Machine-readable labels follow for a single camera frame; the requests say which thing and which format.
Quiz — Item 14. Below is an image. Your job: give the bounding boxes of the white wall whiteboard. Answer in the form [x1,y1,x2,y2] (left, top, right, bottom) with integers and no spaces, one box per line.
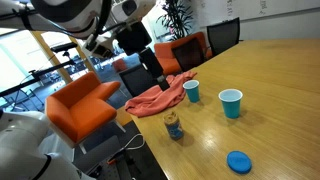
[196,0,320,28]

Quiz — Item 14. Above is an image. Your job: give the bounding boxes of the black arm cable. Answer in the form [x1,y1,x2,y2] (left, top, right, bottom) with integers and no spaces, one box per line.
[87,0,113,36]

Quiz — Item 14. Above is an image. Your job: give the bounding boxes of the white cable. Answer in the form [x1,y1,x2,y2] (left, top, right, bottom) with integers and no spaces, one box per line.
[122,133,146,152]

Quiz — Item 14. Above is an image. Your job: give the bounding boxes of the black mesh office chair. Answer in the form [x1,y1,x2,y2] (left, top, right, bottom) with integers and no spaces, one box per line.
[118,64,158,98]
[171,36,206,73]
[206,17,241,58]

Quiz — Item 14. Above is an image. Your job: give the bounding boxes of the orange armchair white legs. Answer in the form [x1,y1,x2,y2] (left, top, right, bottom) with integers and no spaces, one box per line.
[44,70,127,155]

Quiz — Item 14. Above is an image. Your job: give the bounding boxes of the blue plastic cup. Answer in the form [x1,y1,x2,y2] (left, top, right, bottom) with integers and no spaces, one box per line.
[182,79,200,104]
[218,88,244,120]

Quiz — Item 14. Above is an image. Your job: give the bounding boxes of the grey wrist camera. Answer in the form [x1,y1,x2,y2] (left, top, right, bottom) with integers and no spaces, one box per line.
[82,33,116,60]

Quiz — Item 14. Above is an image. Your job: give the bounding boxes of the black robot mount platform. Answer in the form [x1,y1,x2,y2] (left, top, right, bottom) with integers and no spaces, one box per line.
[72,134,168,180]

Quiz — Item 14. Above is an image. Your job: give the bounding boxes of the orange sofa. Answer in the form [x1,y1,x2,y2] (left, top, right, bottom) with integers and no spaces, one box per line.
[153,31,214,76]

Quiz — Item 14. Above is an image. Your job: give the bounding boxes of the orange crumpled cloth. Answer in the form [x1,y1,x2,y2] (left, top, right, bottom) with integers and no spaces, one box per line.
[124,70,198,118]

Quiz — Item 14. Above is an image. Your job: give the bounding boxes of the green potted plant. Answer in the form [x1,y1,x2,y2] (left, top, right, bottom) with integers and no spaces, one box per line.
[156,0,195,42]

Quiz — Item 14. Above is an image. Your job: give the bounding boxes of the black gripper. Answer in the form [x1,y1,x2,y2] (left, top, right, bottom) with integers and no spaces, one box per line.
[115,21,171,92]

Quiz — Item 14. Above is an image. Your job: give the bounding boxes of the black camera tripod stand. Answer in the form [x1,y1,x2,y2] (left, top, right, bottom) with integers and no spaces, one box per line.
[0,41,80,98]

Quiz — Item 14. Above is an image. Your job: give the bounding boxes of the peanut butter jar blue label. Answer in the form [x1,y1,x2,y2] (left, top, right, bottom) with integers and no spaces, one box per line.
[162,110,185,141]

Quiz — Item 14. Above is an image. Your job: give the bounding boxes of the blue round plastic lid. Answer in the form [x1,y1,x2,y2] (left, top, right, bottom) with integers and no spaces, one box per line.
[226,150,253,175]

